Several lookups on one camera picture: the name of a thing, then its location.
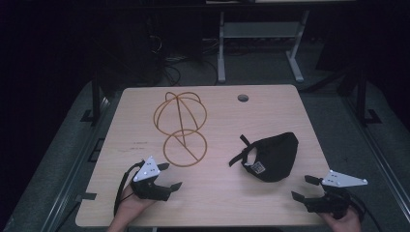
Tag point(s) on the person's left hand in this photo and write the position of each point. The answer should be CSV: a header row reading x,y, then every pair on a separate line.
x,y
132,206

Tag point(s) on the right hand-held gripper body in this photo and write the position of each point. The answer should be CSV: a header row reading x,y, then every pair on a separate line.
x,y
335,201

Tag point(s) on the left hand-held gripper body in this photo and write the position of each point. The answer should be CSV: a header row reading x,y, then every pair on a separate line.
x,y
146,170

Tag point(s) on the black metal stand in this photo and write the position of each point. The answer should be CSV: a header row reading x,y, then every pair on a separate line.
x,y
361,96

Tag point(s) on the white-framed desk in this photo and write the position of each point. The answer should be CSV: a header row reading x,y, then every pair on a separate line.
x,y
261,29

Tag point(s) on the grey metal rail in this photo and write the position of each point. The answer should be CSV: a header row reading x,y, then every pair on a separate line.
x,y
69,180
383,167

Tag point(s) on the black cap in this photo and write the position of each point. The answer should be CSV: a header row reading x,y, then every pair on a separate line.
x,y
274,158

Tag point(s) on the person's right hand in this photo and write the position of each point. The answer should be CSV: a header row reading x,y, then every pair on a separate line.
x,y
346,224

